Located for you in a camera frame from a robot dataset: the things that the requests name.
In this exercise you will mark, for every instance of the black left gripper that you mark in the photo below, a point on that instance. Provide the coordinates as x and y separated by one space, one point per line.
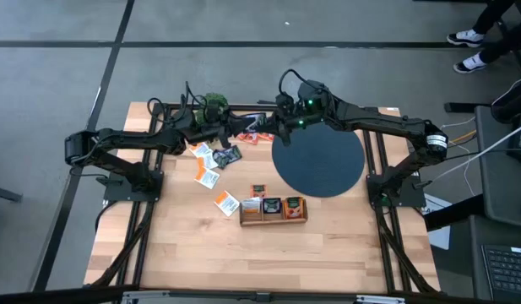
231 128

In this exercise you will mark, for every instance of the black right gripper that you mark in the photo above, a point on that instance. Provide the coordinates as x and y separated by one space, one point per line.
284 113

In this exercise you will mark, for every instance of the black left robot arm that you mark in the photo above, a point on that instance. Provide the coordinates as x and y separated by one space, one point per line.
129 141

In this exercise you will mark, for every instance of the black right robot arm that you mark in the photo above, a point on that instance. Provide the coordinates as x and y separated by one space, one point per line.
378 124

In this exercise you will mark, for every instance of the wooden three-compartment tea box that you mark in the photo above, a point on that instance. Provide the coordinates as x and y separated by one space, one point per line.
272 222

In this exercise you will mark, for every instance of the small green potted plant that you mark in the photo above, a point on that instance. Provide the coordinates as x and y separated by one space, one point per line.
215 100

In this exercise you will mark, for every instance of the dark round plate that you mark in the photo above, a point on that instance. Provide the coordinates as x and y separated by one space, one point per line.
323 164

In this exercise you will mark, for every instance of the black square mounting plate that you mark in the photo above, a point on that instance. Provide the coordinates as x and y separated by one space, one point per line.
116 192
412 196

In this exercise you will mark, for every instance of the black desk foot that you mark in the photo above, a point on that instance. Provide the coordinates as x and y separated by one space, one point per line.
467 106

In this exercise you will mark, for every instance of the white paper sheet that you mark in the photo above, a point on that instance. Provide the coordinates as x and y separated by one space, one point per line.
439 236

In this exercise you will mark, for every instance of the black floor beam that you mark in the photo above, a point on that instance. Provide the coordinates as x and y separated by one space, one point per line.
454 213

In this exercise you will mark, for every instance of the person's white black shoe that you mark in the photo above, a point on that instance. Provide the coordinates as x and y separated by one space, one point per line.
471 64
467 38

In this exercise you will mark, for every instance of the grey desk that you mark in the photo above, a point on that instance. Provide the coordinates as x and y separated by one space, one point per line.
496 181

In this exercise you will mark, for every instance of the black bag with white stripe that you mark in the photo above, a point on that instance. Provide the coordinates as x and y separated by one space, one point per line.
513 101

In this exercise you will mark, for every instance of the person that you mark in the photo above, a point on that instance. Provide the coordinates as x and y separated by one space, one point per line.
496 25

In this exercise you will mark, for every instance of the grey chair leg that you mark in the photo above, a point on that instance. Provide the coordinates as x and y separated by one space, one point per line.
4 194

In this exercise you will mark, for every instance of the long black crossbar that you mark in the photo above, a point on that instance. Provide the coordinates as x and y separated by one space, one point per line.
53 295

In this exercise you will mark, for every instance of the black laptop keyboard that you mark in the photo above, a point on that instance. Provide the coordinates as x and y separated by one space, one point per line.
509 270

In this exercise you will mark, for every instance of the black aluminium rail frame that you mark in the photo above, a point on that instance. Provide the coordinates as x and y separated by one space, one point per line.
382 249

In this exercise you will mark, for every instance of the small black table-level camera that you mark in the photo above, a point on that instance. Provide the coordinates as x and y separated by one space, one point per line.
263 296

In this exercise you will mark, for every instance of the silver aluminium bracket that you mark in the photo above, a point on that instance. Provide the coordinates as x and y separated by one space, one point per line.
146 296
380 300

